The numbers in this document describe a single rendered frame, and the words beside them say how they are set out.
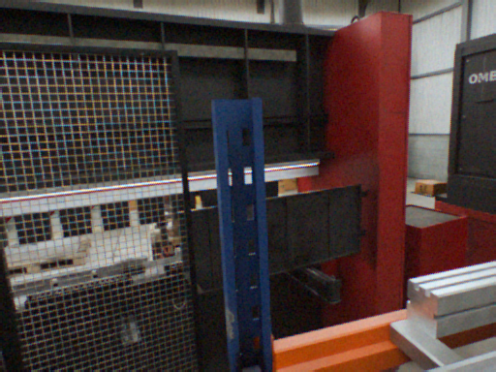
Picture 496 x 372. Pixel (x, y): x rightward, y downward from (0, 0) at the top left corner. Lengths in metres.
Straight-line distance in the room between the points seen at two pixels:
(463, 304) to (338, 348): 0.19
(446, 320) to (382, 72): 1.66
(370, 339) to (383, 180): 1.60
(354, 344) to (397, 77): 1.79
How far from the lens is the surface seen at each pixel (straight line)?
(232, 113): 0.43
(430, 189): 3.54
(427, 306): 0.57
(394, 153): 2.17
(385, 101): 2.09
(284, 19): 2.30
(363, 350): 0.59
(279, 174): 2.30
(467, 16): 9.68
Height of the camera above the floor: 1.71
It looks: 10 degrees down
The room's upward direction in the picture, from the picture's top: 3 degrees counter-clockwise
